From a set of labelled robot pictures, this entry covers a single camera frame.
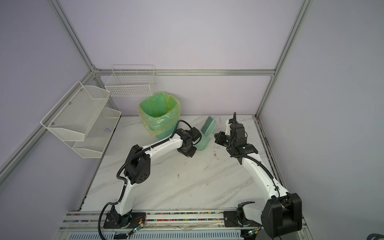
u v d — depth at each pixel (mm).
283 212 400
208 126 901
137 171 538
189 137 699
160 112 1067
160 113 1073
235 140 611
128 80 954
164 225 728
